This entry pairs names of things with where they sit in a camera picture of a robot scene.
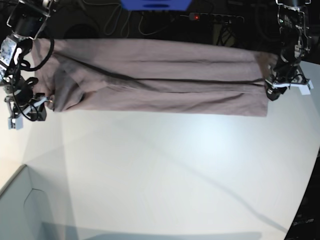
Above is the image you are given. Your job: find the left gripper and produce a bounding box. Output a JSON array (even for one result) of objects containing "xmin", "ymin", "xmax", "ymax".
[{"xmin": 264, "ymin": 73, "xmax": 314, "ymax": 101}]

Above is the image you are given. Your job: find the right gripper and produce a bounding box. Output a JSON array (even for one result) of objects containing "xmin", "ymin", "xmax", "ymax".
[{"xmin": 4, "ymin": 93, "xmax": 52, "ymax": 123}]

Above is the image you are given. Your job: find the mauve t-shirt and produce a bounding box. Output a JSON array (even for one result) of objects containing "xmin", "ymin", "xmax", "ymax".
[{"xmin": 34, "ymin": 38, "xmax": 278, "ymax": 117}]

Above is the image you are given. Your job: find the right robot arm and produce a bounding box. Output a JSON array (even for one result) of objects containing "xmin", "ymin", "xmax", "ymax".
[{"xmin": 0, "ymin": 0, "xmax": 58, "ymax": 130}]

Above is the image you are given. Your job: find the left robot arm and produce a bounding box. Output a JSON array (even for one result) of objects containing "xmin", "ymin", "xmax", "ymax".
[{"xmin": 265, "ymin": 0, "xmax": 313, "ymax": 101}]

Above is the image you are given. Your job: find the black power strip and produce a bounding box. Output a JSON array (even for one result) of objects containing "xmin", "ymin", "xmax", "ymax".
[{"xmin": 188, "ymin": 12, "xmax": 245, "ymax": 24}]

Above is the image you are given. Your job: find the white cardboard box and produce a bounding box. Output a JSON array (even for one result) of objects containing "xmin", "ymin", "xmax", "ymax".
[{"xmin": 0, "ymin": 164, "xmax": 80, "ymax": 240}]

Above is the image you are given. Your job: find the blue plastic bin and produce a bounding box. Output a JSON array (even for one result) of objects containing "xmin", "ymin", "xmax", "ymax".
[{"xmin": 120, "ymin": 0, "xmax": 192, "ymax": 11}]

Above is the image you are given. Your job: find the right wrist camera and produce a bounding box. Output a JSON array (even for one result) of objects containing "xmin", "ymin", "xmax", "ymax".
[{"xmin": 7, "ymin": 116, "xmax": 24, "ymax": 130}]

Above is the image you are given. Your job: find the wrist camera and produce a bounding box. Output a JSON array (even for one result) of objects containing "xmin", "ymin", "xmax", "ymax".
[
  {"xmin": 7, "ymin": 116, "xmax": 24, "ymax": 130},
  {"xmin": 299, "ymin": 85, "xmax": 312, "ymax": 96}
]

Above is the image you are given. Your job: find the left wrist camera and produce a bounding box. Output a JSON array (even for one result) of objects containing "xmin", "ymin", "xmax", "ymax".
[{"xmin": 299, "ymin": 85, "xmax": 312, "ymax": 96}]

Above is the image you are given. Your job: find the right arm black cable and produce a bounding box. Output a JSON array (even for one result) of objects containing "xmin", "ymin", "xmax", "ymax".
[{"xmin": 18, "ymin": 37, "xmax": 55, "ymax": 72}]

